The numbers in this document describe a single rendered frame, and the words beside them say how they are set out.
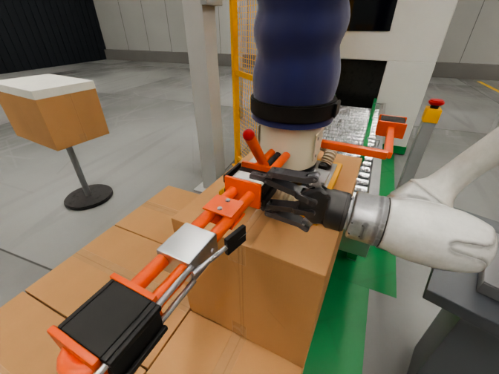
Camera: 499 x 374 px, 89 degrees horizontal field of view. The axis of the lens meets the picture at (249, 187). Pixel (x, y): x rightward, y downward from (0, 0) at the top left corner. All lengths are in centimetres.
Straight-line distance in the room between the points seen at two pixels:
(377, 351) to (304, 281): 108
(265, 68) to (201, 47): 146
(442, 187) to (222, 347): 72
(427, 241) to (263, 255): 30
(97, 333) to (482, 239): 51
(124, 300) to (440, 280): 83
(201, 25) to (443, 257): 190
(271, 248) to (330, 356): 103
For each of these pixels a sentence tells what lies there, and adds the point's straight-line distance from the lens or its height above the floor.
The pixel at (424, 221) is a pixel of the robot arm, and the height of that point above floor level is 111.
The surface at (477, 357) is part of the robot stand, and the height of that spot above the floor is 46.
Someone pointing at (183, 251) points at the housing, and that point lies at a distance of 39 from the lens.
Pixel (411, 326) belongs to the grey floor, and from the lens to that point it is 178.
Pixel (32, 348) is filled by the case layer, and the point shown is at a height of 54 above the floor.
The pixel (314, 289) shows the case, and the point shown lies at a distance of 60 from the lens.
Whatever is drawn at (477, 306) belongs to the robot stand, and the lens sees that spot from 94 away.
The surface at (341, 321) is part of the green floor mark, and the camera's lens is 165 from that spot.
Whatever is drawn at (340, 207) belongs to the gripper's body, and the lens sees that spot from 47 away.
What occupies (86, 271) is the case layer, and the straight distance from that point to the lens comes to 124.
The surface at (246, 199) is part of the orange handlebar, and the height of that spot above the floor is 108.
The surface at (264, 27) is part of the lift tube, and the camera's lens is 63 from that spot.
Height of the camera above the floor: 137
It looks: 33 degrees down
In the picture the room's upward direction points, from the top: straight up
